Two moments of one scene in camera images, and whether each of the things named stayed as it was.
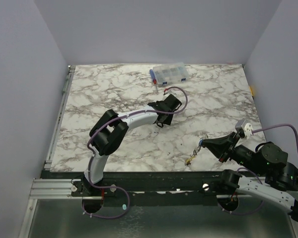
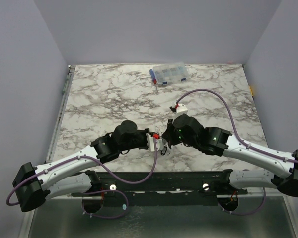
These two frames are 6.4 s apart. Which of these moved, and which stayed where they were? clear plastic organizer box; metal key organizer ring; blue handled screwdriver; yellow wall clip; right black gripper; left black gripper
Moved: left black gripper; right black gripper; metal key organizer ring
Stayed: blue handled screwdriver; yellow wall clip; clear plastic organizer box
